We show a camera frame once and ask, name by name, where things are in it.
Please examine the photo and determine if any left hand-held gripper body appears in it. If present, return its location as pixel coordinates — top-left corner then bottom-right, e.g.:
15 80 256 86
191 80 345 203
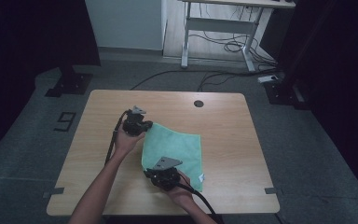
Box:
122 105 150 137

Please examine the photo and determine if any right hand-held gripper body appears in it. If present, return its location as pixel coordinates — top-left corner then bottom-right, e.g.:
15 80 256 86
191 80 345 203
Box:
147 156 184 191

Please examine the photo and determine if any green microfibre cloth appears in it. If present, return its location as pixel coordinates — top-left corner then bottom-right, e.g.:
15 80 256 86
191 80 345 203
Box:
141 122 205 193

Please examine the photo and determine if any person's left hand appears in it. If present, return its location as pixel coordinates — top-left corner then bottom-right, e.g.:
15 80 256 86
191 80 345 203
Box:
114 125 146 157

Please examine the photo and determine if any person's right hand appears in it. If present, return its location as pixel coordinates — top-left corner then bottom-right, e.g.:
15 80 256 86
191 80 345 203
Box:
163 170 198 209

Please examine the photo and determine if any black stand base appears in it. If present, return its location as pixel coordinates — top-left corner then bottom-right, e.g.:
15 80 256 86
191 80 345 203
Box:
263 74 312 110
44 64 94 98

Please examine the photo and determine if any white cabinet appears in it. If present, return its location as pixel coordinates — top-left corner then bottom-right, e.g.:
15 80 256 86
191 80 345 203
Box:
84 0 168 52

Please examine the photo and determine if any white power strip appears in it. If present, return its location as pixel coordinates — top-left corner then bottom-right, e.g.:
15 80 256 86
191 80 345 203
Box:
257 74 280 84

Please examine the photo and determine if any dark curtain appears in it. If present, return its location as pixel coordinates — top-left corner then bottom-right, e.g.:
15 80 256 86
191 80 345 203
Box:
0 0 102 164
274 0 358 209

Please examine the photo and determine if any left hand-held gripper black cable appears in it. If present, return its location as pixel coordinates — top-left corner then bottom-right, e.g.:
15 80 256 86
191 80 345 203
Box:
104 109 132 166

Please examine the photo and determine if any hand-held gripper black cable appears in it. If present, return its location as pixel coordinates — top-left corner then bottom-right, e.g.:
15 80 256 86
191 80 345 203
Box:
104 109 132 166
176 181 224 224

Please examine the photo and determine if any right hand-held gripper black cable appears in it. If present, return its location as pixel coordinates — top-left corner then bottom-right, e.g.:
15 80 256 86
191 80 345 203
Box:
176 181 224 224

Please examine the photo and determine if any long black floor cable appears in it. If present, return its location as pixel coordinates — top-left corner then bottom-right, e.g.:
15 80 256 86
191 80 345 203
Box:
130 68 278 91

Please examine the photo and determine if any tangle of black cables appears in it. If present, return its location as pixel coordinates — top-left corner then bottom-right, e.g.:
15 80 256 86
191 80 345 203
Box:
188 3 278 69

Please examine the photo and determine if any white metal desk frame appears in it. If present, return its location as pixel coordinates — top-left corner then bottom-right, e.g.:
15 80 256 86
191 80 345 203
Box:
178 0 296 73

